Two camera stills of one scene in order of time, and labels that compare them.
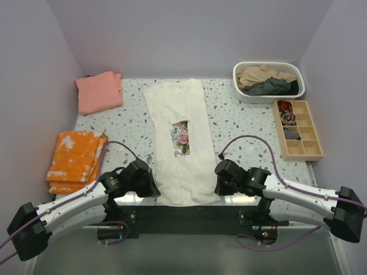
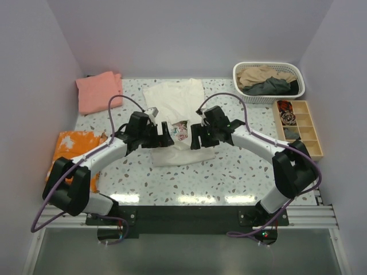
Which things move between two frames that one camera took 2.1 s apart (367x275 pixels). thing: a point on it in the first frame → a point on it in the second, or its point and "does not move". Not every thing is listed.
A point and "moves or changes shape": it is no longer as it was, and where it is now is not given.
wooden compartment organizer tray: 297,135 does not move
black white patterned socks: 288,118 does not move
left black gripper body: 152,185 → 156,140
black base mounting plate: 198,220 does not move
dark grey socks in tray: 291,135 does not move
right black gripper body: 219,183 → 205,140
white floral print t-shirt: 183,145 moves or changes shape
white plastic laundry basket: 266,82 does not move
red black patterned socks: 283,105 does not move
